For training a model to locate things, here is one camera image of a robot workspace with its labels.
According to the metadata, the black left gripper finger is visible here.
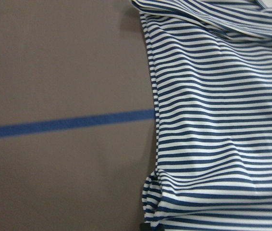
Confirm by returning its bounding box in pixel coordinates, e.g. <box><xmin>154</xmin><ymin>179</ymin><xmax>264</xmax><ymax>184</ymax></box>
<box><xmin>139</xmin><ymin>223</ymin><xmax>149</xmax><ymax>231</ymax></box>

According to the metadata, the blue white striped polo shirt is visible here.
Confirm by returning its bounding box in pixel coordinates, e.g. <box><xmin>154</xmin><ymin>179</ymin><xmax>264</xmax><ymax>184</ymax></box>
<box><xmin>132</xmin><ymin>0</ymin><xmax>272</xmax><ymax>231</ymax></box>

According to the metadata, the brown paper table cover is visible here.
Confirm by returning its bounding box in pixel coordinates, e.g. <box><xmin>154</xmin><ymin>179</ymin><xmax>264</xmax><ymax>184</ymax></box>
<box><xmin>0</xmin><ymin>0</ymin><xmax>155</xmax><ymax>231</ymax></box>

